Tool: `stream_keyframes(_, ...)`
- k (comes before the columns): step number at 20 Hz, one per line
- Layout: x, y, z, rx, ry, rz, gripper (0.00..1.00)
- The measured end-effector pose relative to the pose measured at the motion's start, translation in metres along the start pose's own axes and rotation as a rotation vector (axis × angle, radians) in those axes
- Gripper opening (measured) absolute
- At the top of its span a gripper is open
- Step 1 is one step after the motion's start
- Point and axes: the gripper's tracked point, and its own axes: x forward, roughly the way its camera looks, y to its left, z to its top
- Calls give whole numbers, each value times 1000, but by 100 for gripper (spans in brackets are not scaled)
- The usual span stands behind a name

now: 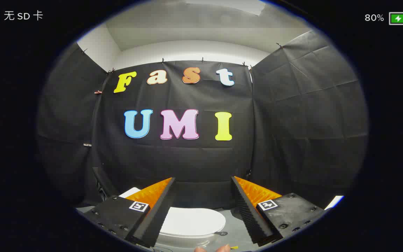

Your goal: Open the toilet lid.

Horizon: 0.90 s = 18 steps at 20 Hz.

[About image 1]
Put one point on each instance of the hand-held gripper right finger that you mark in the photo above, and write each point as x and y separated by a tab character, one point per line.
248	210

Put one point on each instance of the black tripod stand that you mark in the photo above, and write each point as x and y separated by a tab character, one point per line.
101	182

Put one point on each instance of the black backdrop cloth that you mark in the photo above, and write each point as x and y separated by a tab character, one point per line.
187	161

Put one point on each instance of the white toilet tank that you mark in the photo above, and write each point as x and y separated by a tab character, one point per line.
130	192

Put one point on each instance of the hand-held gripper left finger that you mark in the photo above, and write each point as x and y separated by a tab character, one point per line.
159	210

